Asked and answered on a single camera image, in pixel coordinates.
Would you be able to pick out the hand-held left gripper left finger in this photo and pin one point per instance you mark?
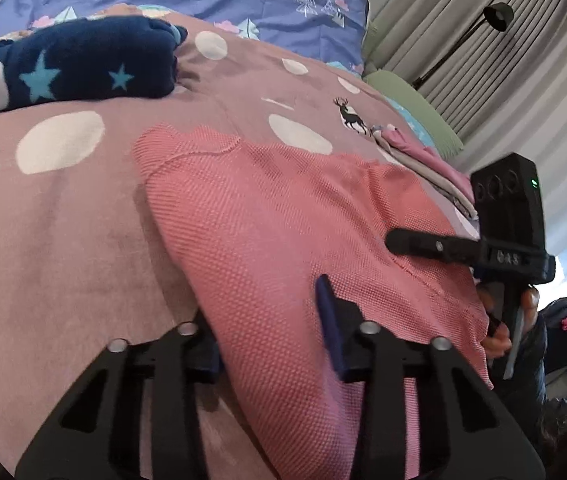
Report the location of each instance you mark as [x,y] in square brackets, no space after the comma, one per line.
[183,355]

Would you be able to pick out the navy star fleece blanket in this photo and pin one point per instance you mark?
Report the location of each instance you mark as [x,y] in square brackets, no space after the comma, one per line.
[88,60]

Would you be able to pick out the person's right hand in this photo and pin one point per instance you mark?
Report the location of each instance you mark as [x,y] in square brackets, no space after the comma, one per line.
[498,342]

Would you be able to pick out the green pillow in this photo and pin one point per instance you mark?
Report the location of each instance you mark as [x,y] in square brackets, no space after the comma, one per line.
[413,105]

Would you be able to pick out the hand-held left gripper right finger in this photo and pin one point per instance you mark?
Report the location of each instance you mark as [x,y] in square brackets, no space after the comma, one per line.
[331,325]

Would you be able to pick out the stack of folded clothes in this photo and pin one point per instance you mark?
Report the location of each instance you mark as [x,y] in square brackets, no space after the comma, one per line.
[433,165]

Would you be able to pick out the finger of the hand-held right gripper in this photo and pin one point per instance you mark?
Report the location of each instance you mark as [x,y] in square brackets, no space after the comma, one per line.
[423,244]

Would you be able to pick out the coral pink knit garment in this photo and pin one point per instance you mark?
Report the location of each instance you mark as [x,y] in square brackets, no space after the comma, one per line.
[263,235]

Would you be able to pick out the beige curtain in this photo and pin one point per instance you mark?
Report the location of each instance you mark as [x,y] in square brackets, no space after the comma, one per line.
[538,85]

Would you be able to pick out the black floor lamp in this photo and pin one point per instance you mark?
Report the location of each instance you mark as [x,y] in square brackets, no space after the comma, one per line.
[498,15]

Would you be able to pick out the blue tree print pillow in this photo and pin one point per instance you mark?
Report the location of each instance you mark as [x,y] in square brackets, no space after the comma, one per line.
[263,5]

